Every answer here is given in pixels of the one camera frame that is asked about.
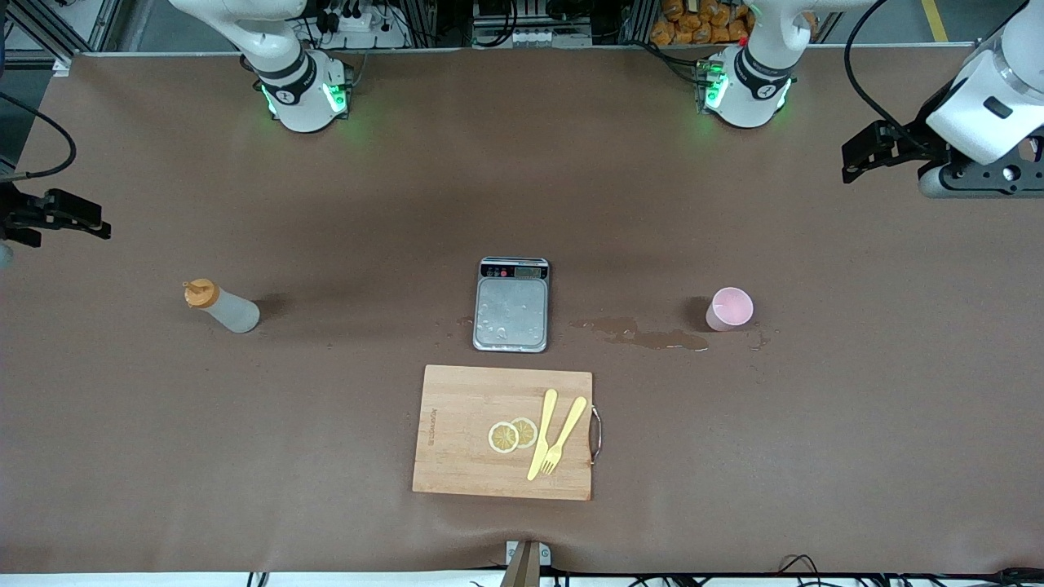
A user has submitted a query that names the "translucent sauce bottle orange cap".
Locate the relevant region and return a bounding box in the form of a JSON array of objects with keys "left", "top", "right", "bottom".
[{"left": 183, "top": 278, "right": 262, "bottom": 334}]

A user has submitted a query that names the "brown table mat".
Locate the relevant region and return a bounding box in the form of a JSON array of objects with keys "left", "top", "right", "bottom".
[{"left": 0, "top": 45, "right": 1044, "bottom": 576}]

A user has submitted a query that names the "yellow plastic knife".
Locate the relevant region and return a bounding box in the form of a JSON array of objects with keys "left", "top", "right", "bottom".
[{"left": 527, "top": 389, "right": 559, "bottom": 482}]

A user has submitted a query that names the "wooden cutting board metal handle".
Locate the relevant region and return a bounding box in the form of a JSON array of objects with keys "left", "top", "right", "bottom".
[{"left": 412, "top": 364, "right": 603, "bottom": 501}]

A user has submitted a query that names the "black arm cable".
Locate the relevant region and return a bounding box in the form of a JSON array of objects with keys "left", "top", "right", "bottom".
[
  {"left": 0, "top": 92, "right": 77, "bottom": 182},
  {"left": 844, "top": 0, "right": 935, "bottom": 156}
]

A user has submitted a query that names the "silver digital kitchen scale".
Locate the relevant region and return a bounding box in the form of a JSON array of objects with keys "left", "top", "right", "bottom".
[{"left": 472, "top": 257, "right": 551, "bottom": 354}]

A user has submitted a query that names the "yellow plastic fork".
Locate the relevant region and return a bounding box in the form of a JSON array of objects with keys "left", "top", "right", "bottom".
[{"left": 540, "top": 396, "right": 588, "bottom": 476}]

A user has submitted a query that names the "orange snack packs pile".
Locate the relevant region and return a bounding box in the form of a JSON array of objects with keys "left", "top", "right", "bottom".
[{"left": 650, "top": 0, "right": 755, "bottom": 46}]

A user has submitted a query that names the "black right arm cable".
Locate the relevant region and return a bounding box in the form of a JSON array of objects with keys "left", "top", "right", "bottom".
[{"left": 0, "top": 92, "right": 77, "bottom": 182}]

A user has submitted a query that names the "white power strip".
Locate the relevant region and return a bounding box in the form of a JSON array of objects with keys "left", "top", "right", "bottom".
[{"left": 310, "top": 4, "right": 409, "bottom": 50}]

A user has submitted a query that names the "metal camera stand bracket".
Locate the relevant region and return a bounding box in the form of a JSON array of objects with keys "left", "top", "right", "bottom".
[{"left": 499, "top": 540, "right": 553, "bottom": 587}]

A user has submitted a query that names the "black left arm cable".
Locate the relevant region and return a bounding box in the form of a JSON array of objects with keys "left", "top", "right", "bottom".
[{"left": 844, "top": 0, "right": 935, "bottom": 156}]

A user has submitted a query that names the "black cable bundle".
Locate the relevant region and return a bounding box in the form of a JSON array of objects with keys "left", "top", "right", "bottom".
[{"left": 767, "top": 554, "right": 1044, "bottom": 587}]

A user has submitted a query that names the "pink plastic cup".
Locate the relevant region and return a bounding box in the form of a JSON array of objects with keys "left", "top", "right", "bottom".
[{"left": 706, "top": 286, "right": 755, "bottom": 333}]

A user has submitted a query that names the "aluminium frame strut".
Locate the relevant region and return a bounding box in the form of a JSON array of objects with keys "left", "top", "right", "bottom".
[{"left": 0, "top": 0, "right": 123, "bottom": 76}]

